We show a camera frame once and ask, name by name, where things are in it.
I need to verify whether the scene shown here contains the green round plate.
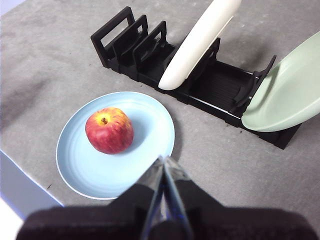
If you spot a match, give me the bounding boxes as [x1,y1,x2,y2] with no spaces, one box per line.
[241,31,320,133]

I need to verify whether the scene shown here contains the white round plate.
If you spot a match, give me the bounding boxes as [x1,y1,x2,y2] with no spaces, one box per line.
[158,0,242,91]

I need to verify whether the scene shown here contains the blue round plate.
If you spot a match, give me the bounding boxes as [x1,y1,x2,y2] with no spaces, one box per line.
[55,91,176,200]

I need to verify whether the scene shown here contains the red apple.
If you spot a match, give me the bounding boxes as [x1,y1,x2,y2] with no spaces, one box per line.
[84,107,135,155]

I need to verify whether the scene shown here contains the black plate rack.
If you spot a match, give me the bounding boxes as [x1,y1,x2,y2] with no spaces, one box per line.
[90,6,302,150]

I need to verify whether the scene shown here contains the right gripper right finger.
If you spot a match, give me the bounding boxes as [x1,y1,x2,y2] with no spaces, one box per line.
[163,156,313,240]

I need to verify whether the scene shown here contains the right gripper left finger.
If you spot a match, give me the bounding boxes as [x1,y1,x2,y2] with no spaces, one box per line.
[16,156,165,240]

